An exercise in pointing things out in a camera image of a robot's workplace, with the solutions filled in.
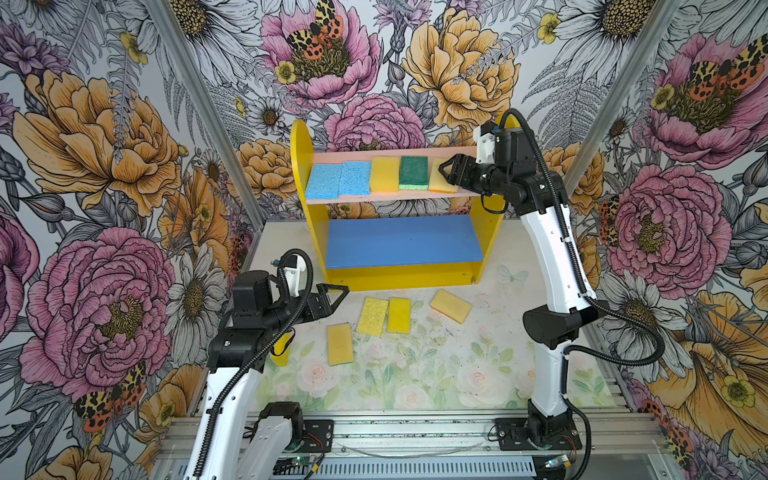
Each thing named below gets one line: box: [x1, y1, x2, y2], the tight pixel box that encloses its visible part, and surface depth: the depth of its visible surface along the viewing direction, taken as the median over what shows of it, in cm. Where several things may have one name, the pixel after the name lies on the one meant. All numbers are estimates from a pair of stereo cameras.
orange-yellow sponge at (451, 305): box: [430, 288, 473, 325], surface depth 99 cm
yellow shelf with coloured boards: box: [291, 114, 516, 292], surface depth 94 cm
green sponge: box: [399, 156, 429, 190], surface depth 76 cm
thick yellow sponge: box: [370, 157, 400, 192], surface depth 76 cm
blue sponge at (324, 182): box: [306, 164, 343, 200], surface depth 74 cm
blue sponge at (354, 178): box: [338, 161, 372, 195], surface depth 75 cm
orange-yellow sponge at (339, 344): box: [326, 323, 354, 367], surface depth 91 cm
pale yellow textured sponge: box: [356, 297, 389, 337], surface depth 96 cm
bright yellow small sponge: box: [387, 298, 411, 334], surface depth 96 cm
